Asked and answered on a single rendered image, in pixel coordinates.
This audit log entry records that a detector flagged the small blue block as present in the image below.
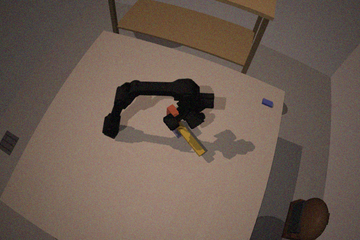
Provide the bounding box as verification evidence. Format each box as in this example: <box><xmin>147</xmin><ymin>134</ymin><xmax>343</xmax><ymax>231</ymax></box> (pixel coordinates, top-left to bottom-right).
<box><xmin>262</xmin><ymin>98</ymin><xmax>273</xmax><ymax>108</ymax></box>

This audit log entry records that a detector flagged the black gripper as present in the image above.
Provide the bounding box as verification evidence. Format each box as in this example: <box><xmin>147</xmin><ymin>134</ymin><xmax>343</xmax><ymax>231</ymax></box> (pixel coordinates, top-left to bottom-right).
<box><xmin>163</xmin><ymin>102</ymin><xmax>206</xmax><ymax>131</ymax></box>

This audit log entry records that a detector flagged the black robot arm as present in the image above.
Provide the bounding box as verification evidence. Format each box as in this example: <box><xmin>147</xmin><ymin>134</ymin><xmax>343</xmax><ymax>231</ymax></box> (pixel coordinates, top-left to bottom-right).
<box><xmin>102</xmin><ymin>78</ymin><xmax>215</xmax><ymax>139</ymax></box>

